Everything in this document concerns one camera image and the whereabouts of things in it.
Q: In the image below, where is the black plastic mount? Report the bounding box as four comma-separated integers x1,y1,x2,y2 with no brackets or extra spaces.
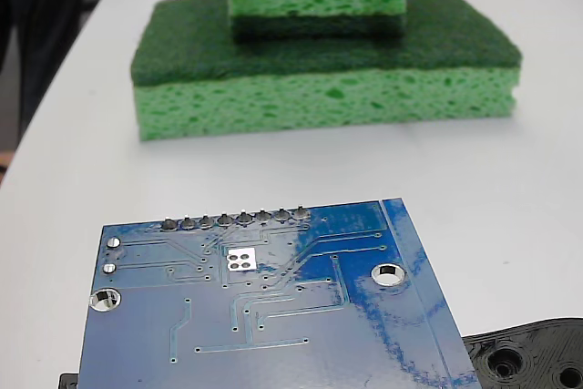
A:
57,315,583,389

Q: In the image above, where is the large green sponge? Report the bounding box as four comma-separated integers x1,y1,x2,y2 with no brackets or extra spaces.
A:
129,0,524,143

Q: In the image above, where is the blue printed circuit board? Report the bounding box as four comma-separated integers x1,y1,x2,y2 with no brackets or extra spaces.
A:
77,197,484,389

